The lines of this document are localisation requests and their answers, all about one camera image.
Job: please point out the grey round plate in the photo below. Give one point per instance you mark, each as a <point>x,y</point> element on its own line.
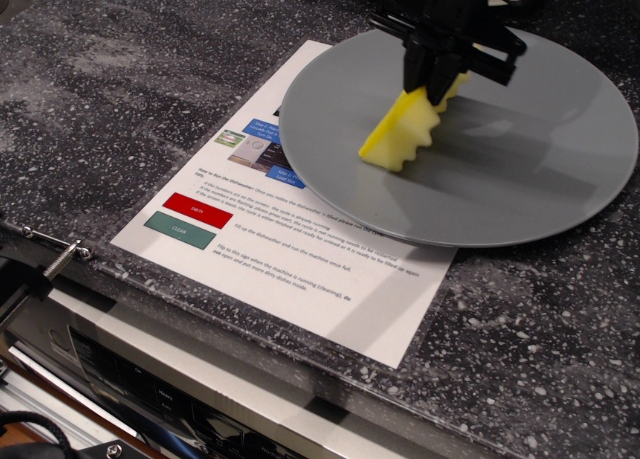
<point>508,164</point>

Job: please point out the laminated dishwasher instruction sheet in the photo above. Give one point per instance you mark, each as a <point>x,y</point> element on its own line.
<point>250,229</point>

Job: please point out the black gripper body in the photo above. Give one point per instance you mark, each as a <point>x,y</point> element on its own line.
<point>465,27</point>

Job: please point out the stainless steel dishwasher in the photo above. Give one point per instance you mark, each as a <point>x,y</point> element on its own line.
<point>199,388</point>

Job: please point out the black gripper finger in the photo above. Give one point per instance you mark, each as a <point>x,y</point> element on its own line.
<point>417,65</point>
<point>443,73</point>

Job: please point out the yellow sponge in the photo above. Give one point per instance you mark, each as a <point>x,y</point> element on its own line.
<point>407,126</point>

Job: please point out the metal clamp with spring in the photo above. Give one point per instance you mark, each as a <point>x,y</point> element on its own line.
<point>20,281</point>

